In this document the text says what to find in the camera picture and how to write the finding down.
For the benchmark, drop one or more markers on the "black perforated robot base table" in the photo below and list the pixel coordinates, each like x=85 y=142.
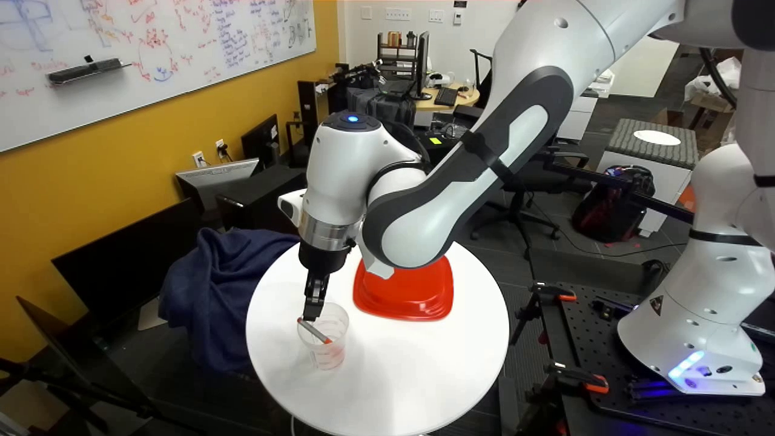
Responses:
x=596 y=347

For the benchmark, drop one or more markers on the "orange and grey pen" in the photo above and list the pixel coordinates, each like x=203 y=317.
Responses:
x=315 y=332

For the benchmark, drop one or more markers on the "white flat tray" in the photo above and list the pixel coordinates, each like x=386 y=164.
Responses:
x=218 y=173

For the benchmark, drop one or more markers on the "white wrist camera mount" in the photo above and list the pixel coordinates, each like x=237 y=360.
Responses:
x=292 y=207

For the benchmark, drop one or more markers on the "red square plate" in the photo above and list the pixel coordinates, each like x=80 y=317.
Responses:
x=413 y=293

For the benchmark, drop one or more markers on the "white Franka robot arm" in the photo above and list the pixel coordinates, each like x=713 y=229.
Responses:
x=516 y=121

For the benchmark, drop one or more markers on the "wall whiteboard with writing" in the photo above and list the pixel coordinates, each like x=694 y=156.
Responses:
x=160 y=50

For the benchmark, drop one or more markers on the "black whiteboard eraser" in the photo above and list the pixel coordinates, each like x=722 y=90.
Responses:
x=85 y=70

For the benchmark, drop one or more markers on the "black flat panel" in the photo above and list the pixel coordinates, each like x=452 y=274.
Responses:
x=122 y=268

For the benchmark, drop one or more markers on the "black shelf rack with items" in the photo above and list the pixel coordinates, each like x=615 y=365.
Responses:
x=402 y=56

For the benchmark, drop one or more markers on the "dark blue cloth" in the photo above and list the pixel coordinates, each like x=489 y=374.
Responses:
x=214 y=292

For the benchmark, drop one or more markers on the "clear plastic cup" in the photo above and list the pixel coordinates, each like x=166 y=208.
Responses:
x=331 y=355

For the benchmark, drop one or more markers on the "black box case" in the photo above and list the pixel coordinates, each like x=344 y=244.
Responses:
x=257 y=196

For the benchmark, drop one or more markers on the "white wall outlet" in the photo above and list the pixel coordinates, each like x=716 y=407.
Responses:
x=200 y=159

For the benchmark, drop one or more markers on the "crumpled clear plastic bag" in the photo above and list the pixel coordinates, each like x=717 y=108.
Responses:
x=716 y=99

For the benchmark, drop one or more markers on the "black computer tower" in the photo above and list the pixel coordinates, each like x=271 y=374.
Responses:
x=426 y=145

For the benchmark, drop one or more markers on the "long black rod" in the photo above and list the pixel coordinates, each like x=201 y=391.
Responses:
x=638 y=194

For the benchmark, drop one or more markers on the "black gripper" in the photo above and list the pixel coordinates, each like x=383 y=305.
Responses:
x=323 y=258

